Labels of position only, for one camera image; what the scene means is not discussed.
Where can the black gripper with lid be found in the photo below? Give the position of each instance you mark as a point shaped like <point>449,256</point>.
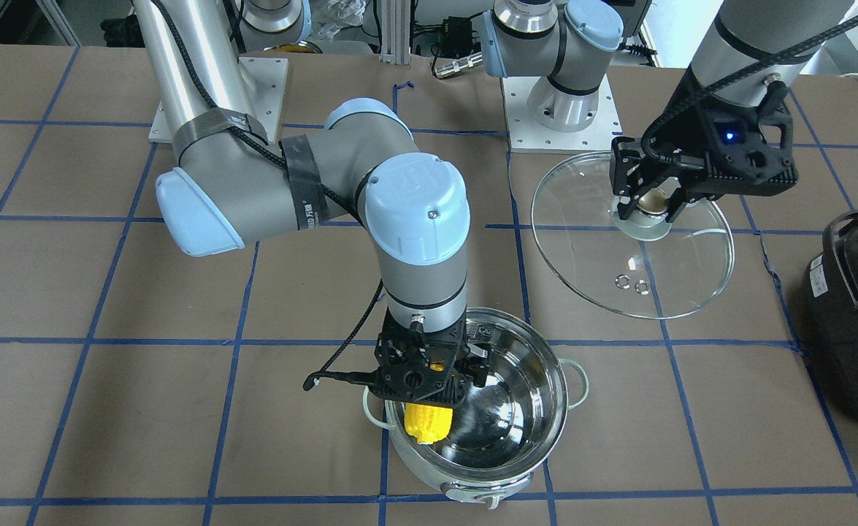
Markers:
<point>692,128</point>

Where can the black gripper with corn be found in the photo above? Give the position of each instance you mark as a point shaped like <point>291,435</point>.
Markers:
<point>478,363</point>

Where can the glass pot lid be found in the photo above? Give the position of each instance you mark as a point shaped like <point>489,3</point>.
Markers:
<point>643,267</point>

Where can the yellow corn cob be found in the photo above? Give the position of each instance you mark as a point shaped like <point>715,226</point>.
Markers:
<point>428,424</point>

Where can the black rice cooker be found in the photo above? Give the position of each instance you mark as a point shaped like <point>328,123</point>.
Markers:
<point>852,321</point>

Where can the steel pot with white handles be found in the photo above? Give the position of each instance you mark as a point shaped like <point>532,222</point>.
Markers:
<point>509,422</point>

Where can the aluminium frame post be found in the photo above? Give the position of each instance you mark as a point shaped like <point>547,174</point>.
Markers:
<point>396,24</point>

